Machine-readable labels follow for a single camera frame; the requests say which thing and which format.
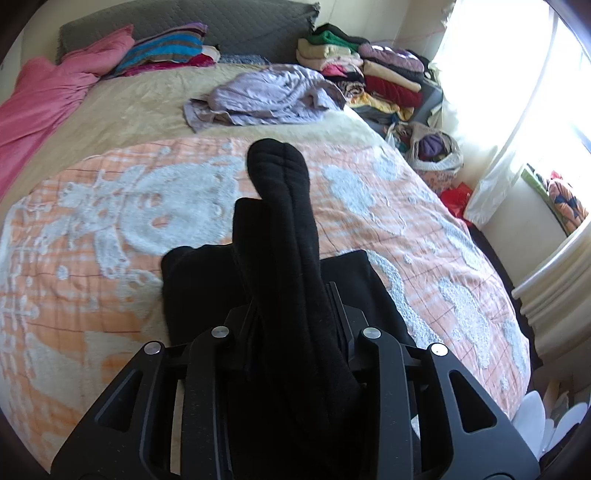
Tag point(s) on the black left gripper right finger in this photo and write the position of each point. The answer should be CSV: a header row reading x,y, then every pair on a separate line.
x,y
421,415

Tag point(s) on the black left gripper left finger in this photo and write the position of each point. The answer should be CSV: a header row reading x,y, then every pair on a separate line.
x,y
171,412

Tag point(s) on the black and orange sweater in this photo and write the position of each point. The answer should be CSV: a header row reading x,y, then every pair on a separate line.
x,y
293,407

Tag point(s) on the pile of folded clothes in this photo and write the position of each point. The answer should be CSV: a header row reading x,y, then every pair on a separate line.
x,y
382,83

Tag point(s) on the white radiator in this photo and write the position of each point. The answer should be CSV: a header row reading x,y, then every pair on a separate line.
x,y
556,296

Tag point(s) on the orange and white towel blanket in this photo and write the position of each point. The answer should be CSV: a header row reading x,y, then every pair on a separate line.
x,y
80,282

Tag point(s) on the red plastic bag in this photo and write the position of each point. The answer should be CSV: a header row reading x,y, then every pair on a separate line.
x,y
456,200

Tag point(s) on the floral cushion on sill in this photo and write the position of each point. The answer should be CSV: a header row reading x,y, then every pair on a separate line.
x,y
559,196

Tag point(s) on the beige bed cover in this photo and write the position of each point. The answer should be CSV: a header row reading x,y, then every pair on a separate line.
x,y
128,111

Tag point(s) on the white curtain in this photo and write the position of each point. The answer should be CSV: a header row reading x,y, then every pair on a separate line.
x,y
516,80

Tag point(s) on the pink blanket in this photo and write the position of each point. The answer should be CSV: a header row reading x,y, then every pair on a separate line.
x,y
46,94

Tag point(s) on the lilac crumpled shirt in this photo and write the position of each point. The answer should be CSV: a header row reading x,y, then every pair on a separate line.
x,y
275,95

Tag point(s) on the striped colourful folded cloth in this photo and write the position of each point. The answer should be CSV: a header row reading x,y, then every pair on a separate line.
x,y
176,47

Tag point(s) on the grey quilted headboard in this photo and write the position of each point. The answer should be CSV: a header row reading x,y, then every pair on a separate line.
x,y
266,28

